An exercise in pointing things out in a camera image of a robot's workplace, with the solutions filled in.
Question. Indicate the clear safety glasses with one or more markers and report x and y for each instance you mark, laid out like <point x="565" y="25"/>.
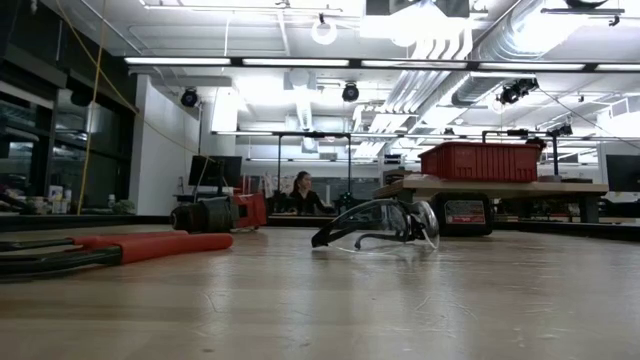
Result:
<point x="412" y="222"/>

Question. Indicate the person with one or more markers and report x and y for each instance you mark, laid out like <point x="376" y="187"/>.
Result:
<point x="307" y="200"/>

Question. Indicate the black computer monitor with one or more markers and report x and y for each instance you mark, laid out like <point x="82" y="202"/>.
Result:
<point x="215" y="171"/>
<point x="625" y="172"/>

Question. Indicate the black overhead light bar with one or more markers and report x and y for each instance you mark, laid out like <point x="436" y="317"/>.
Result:
<point x="295" y="62"/>

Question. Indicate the red black drill battery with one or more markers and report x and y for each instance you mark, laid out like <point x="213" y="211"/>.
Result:
<point x="462" y="212"/>

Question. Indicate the red plastic bin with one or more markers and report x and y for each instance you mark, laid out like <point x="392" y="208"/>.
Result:
<point x="475" y="162"/>

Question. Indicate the wooden workbench on casters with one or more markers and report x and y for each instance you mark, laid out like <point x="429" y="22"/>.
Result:
<point x="500" y="189"/>

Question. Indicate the green plant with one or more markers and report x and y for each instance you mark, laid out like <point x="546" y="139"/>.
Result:
<point x="123" y="207"/>

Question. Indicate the white plastic container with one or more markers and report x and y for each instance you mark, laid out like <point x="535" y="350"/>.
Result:
<point x="55" y="200"/>

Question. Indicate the black ceiling camera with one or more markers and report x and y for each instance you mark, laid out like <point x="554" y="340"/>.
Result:
<point x="517" y="91"/>

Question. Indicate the silver ventilation duct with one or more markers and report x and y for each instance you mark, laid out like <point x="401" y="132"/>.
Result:
<point x="505" y="30"/>

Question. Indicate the black aluminium rig frame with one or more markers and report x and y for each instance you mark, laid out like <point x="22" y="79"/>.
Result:
<point x="75" y="222"/>

